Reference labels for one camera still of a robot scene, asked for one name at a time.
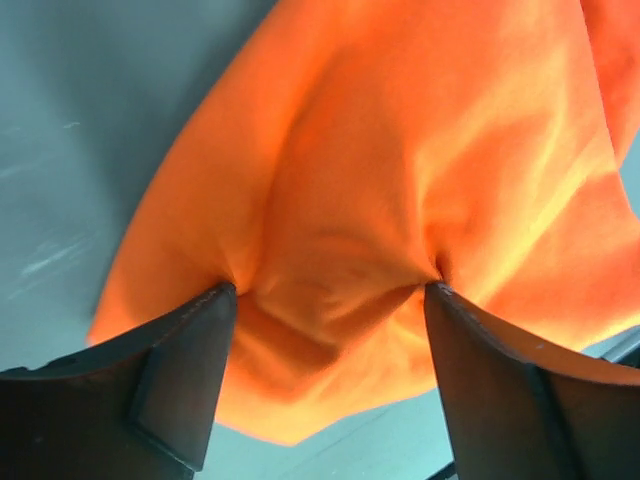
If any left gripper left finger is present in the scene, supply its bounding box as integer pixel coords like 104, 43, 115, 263
1, 283, 237, 479

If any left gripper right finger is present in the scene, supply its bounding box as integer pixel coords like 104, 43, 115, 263
424, 283, 639, 479

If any orange t-shirt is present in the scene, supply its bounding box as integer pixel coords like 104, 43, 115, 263
88, 1, 639, 445

